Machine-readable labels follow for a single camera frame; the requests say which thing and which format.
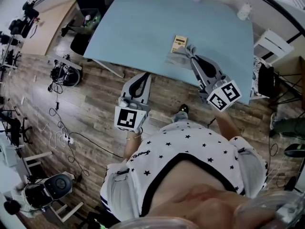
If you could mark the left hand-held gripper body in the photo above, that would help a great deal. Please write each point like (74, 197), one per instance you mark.
(127, 119)

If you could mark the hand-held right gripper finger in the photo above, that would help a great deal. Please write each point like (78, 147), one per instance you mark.
(214, 69)
(199, 76)

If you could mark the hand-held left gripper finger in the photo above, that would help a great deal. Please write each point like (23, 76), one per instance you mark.
(147, 92)
(128, 90)

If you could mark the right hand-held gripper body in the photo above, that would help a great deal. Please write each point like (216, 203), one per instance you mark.
(225, 95)

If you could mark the grey cloth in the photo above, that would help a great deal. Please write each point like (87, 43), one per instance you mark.
(178, 57)

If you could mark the beige calculator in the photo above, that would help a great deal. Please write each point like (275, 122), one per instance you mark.
(179, 42)

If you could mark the person's left forearm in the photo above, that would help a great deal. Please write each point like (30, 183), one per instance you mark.
(132, 148)

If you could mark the person's right forearm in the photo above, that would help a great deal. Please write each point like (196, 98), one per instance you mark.
(226, 125)

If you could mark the white table leg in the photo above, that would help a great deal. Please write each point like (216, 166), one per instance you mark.
(112, 69)

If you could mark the person's right black shoe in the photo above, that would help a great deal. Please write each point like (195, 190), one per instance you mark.
(184, 108)

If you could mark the patterned chair cushion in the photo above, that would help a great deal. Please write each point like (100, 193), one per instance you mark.
(255, 75)

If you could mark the person's grey trouser leg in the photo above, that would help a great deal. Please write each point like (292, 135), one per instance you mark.
(179, 117)

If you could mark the black bag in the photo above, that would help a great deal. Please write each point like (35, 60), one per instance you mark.
(265, 80)

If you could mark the person's white star print shirt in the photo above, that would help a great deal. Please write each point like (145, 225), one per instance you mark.
(186, 139)

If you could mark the white power strip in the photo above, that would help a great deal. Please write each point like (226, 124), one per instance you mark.
(69, 138)

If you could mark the white wooden chair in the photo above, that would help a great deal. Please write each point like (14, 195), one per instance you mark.
(271, 44)

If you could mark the white dotted jar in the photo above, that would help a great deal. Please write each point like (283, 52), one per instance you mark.
(244, 12)

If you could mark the wooden desk with black legs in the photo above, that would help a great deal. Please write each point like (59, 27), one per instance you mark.
(293, 63)

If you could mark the clear storage bin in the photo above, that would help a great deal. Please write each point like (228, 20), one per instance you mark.
(90, 20)

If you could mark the person's bare neck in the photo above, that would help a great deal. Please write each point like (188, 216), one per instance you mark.
(202, 187)

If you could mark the light wooden desk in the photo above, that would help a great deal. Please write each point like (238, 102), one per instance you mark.
(47, 32)

